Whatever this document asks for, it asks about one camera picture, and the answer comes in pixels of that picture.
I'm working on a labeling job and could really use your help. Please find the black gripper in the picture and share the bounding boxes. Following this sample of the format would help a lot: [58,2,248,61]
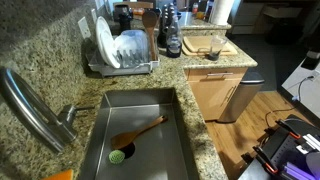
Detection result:
[300,57,320,71]

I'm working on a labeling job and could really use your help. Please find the grey dish drying rack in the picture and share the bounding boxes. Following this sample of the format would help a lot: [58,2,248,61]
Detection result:
[85,46,161,78]

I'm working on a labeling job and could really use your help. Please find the stainless steel sink basin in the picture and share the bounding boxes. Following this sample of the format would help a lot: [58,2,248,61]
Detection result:
[78,87,200,180]

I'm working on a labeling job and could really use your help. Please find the white side table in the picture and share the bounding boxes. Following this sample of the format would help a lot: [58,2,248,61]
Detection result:
[281,49,320,118]

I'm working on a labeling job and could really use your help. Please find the orange black bar clamp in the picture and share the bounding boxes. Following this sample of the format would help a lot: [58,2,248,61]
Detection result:
[275,119,303,141]

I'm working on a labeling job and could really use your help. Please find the stainless steel trash can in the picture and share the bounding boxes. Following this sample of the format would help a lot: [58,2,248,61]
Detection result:
[217,71,266,124]

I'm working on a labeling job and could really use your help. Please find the white aluminium bars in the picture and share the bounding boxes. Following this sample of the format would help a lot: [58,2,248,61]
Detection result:
[295,133,320,155]

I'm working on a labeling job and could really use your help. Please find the large wooden cutting board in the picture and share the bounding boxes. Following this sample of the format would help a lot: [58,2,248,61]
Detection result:
[181,39,239,57]

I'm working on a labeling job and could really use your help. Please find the black robot cart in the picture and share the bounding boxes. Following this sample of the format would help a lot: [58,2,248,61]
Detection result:
[237,114,320,180]

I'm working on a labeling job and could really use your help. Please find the glass jar with lid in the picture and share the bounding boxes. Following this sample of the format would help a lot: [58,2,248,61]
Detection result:
[208,34,229,62]

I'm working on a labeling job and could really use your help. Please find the white paper towel roll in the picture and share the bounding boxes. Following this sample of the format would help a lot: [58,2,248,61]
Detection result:
[208,0,236,27]

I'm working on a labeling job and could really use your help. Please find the red black bar clamp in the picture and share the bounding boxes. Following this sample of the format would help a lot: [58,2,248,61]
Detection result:
[252,145,280,175]

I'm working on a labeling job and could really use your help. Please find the wooden cabinet door under drawer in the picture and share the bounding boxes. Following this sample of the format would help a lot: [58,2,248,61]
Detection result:
[187,79,242,122]

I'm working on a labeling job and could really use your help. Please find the small wooden cutting board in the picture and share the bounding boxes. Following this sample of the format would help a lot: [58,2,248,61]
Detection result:
[184,35,235,54]

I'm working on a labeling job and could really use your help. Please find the wooden cabinet drawer front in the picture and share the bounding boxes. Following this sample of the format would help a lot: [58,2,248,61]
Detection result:
[185,67,249,82]

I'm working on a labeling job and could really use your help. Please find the tall wooden spoon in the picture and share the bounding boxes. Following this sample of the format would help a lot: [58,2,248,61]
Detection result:
[142,10,159,62]

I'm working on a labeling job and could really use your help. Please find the clear plastic container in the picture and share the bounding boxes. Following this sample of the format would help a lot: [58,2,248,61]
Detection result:
[114,29,150,66]

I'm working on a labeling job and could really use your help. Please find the black coffee maker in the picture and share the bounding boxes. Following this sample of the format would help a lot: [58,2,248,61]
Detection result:
[112,3,134,34]

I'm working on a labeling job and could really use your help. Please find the short wooden spoon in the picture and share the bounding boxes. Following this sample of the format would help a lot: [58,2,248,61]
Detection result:
[110,115,169,151]

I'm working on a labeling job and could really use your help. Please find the white dinner plate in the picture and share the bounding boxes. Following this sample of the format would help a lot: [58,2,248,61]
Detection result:
[95,15,122,70]

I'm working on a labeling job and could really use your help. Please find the green round scrubber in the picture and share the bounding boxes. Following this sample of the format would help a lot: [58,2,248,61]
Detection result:
[108,149,126,165]

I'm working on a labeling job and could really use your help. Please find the orange sponge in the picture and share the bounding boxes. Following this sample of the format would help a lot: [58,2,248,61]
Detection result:
[41,168,75,180]

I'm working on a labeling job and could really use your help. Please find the stainless steel faucet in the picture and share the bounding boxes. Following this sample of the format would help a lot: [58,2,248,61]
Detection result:
[0,66,96,153]

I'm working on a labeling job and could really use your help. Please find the black floor cable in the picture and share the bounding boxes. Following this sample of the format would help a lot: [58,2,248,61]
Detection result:
[264,75,316,130]

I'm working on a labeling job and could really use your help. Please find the metal handle of drawer cabinet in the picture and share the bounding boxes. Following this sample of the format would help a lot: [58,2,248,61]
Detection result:
[223,85,237,107]

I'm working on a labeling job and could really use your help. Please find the narrow white wall outlet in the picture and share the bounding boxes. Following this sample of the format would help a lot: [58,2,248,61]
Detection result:
[90,8,99,24]

